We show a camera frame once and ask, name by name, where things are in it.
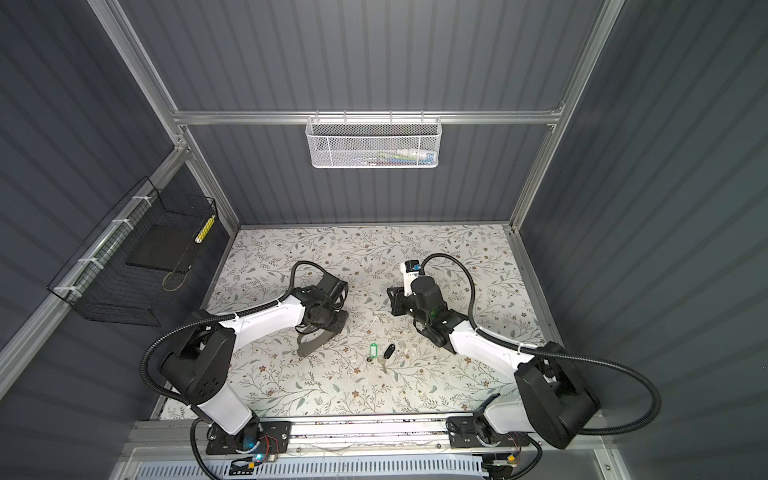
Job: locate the yellow marker in basket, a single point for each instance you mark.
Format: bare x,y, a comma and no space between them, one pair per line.
205,229

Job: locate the items in white basket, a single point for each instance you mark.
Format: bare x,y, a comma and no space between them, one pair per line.
399,157

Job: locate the black pad in basket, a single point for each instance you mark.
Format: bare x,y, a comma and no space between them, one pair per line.
165,248

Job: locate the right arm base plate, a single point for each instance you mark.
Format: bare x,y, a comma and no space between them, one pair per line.
475,432

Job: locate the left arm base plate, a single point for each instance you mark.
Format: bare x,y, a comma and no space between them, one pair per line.
268,438

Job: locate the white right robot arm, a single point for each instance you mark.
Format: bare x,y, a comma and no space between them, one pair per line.
555,400

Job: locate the black headed key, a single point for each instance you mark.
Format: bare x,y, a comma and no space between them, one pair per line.
387,356

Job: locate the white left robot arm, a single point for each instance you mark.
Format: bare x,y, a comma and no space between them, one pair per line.
198,364

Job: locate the aluminium mounting rail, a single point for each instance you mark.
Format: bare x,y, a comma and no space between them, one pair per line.
345,435

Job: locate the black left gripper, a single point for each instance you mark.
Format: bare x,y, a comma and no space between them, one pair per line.
343,315

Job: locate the white wire mesh basket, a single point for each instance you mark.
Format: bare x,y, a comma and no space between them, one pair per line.
333,145

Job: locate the black wire basket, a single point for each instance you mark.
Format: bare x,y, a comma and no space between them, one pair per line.
100,287

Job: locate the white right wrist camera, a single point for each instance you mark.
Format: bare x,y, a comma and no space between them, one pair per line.
411,270

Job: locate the white vented strip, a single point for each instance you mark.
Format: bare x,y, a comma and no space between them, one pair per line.
432,466

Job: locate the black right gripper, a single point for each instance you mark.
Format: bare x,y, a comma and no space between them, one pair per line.
397,301

